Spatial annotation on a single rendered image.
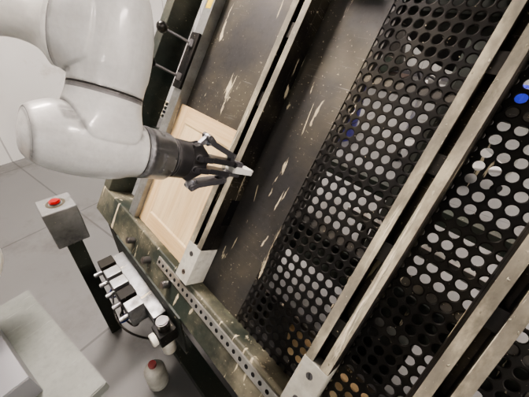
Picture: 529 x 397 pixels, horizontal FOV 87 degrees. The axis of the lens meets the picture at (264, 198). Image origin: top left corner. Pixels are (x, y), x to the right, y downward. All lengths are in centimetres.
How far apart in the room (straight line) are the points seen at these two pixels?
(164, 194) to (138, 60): 71
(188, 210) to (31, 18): 67
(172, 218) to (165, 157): 58
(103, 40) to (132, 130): 12
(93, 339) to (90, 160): 166
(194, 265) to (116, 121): 54
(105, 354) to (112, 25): 174
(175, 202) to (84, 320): 125
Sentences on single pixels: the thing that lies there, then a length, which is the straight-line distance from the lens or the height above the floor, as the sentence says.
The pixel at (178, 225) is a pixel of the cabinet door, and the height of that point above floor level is 97.
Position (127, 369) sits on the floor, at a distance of 188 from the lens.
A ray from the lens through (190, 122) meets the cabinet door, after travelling 106.
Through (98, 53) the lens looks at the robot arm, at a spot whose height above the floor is 157.
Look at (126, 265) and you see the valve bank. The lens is 127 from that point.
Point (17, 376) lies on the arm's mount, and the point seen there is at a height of 84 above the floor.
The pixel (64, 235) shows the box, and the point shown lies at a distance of 140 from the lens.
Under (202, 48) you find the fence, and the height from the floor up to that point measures 148.
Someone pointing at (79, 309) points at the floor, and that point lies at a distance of 220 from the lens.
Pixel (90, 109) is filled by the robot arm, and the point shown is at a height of 151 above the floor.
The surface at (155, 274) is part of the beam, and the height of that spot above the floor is 83.
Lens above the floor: 165
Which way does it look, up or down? 36 degrees down
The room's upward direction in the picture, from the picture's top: 4 degrees clockwise
